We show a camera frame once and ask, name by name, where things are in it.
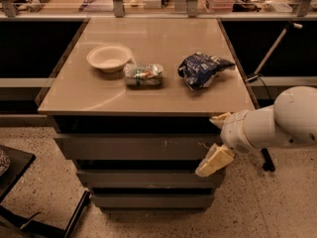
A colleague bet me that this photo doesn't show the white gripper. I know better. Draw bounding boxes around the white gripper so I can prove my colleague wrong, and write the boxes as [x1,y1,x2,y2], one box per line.
[195,110,252,178]

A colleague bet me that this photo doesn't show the grey top drawer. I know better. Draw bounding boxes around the grey top drawer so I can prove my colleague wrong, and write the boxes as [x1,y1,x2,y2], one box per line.
[54,134,221,161]

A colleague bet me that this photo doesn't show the grey drawer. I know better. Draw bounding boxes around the grey drawer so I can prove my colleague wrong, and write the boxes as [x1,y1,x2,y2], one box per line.
[77,170,225,188]
[54,134,221,161]
[91,194,214,209]

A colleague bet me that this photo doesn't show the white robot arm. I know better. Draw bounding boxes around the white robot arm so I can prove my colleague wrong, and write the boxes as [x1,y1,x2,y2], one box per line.
[195,86,317,178]

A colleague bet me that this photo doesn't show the grey drawer cabinet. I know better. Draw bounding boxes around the grey drawer cabinet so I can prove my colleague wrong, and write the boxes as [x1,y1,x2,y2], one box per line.
[35,16,261,215]

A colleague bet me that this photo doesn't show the grey bottom drawer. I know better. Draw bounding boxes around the grey bottom drawer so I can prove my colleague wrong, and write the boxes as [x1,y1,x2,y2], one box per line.
[91,194,214,209]

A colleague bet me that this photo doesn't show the grey middle drawer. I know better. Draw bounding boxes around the grey middle drawer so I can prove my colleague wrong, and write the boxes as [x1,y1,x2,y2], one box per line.
[77,170,225,188]

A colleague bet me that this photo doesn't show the black stand leg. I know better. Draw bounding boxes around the black stand leg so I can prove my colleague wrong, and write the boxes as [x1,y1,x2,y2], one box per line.
[261,149,275,172]

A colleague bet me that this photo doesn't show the blue chip bag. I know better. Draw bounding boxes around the blue chip bag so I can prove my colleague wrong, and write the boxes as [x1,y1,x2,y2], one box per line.
[177,53,235,90]

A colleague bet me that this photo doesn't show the green white snack packet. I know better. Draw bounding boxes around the green white snack packet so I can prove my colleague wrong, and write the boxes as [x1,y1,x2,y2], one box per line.
[123,63,163,86]

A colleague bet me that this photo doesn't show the white paper bowl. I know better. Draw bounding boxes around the white paper bowl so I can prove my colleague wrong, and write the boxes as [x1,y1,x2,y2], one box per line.
[86,44,133,72]

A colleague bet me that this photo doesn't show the dark clutter pile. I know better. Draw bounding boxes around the dark clutter pile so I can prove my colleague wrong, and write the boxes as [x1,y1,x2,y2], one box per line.
[232,0,265,12]

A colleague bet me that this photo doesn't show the black side table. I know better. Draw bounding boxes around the black side table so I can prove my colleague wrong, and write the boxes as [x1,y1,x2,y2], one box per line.
[0,145,90,238]

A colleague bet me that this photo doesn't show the patterned plate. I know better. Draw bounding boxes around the patterned plate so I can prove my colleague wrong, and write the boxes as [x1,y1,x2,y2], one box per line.
[0,149,11,177]

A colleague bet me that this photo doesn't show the black coiled spring tool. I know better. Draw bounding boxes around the black coiled spring tool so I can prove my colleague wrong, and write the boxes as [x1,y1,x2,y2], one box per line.
[26,0,51,12]

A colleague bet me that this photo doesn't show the white rod with cable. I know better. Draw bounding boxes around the white rod with cable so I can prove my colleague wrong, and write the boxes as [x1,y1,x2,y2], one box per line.
[246,21,304,83]

